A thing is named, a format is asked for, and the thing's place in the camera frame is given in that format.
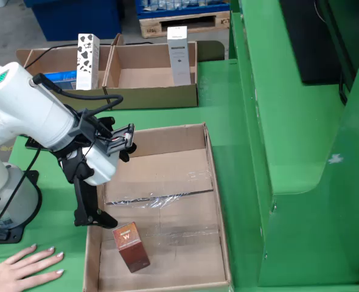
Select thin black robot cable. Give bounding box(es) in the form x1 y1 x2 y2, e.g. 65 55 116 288
0 145 43 241

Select dark green rounded panel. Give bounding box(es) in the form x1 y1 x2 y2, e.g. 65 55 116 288
197 40 226 63

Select blue plastic bin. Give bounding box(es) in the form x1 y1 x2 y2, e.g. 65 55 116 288
23 0 123 42

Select thick black camera cable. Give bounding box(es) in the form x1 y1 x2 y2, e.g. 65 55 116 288
32 72 125 118

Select black panel cable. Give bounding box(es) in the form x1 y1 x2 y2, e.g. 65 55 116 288
338 71 350 106

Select open cardboard box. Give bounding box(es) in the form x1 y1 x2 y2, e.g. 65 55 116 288
16 45 113 112
102 33 199 110

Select thin black floor cable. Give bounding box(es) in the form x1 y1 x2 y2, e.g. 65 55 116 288
23 42 155 69

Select person hand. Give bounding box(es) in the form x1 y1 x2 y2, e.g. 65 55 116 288
0 243 65 292

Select shallow cardboard tray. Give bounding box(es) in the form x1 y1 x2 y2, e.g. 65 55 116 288
82 122 234 292

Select blue wire mesh crate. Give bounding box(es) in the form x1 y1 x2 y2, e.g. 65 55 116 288
135 0 231 19

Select cow print hand cream box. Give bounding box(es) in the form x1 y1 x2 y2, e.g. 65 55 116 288
75 33 100 91

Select blue product box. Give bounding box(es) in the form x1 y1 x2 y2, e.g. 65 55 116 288
42 70 78 91

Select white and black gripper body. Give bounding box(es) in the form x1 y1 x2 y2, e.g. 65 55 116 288
56 142 122 187

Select green metal cabinet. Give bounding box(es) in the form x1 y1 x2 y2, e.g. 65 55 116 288
228 0 359 288

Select wooden pallet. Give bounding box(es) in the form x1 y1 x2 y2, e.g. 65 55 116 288
139 10 231 40

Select dark flat panel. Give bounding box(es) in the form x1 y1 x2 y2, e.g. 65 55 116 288
279 0 342 85

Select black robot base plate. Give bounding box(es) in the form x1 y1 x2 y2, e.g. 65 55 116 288
0 170 43 245

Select tall white and grey box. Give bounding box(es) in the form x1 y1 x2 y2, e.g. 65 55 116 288
166 26 192 86

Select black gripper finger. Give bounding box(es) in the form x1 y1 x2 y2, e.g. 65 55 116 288
73 176 119 229

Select brown box with W print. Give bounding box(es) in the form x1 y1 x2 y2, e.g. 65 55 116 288
111 221 152 274

